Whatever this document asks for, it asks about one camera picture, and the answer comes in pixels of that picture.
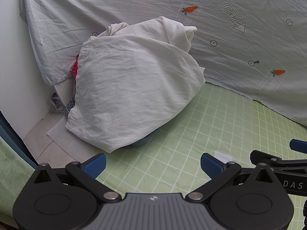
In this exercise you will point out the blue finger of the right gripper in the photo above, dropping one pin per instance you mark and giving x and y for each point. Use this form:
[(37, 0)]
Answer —
[(298, 145)]

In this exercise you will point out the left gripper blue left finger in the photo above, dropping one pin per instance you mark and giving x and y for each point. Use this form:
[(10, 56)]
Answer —
[(85, 175)]

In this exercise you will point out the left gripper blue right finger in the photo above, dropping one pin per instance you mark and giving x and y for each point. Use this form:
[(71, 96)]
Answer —
[(221, 174)]

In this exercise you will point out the white trousers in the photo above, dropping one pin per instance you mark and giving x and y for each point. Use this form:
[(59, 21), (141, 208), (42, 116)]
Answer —
[(131, 80)]

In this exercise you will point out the white paper sheet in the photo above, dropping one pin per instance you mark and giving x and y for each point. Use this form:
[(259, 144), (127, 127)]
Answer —
[(74, 146)]

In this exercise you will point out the green grid cutting mat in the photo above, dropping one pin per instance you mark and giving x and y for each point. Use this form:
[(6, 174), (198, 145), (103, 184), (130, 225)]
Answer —
[(216, 121)]

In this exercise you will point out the blue denim jeans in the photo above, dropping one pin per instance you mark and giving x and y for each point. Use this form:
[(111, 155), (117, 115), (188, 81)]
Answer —
[(143, 140)]

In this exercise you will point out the blue white checkered garment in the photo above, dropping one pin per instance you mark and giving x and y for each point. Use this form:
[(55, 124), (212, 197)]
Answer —
[(69, 106)]

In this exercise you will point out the crumpled plastic wrapper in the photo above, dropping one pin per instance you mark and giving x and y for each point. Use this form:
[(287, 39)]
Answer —
[(54, 103)]

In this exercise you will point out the green cloth at edge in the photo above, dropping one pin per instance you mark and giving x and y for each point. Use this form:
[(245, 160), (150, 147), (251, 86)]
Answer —
[(15, 172)]

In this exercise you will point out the red checkered garment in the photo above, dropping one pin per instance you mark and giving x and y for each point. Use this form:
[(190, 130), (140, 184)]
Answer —
[(74, 69)]

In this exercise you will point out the grey carrot print sheet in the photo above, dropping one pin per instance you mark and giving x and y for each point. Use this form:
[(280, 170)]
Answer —
[(256, 48)]

